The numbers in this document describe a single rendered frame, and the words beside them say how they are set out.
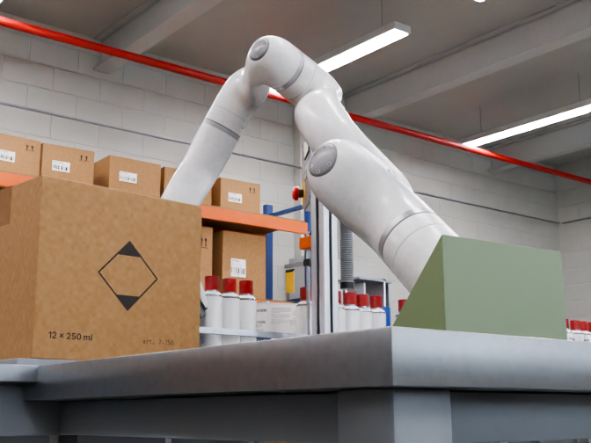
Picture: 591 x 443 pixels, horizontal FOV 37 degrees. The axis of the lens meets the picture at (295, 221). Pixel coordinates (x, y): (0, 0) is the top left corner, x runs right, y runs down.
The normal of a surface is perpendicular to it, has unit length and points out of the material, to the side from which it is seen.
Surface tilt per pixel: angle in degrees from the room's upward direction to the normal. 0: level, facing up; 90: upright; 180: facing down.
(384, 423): 90
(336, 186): 108
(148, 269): 90
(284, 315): 90
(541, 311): 90
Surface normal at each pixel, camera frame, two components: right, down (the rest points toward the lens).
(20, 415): 0.67, -0.16
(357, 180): -0.18, -0.07
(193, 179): 0.41, -0.65
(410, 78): -0.78, -0.13
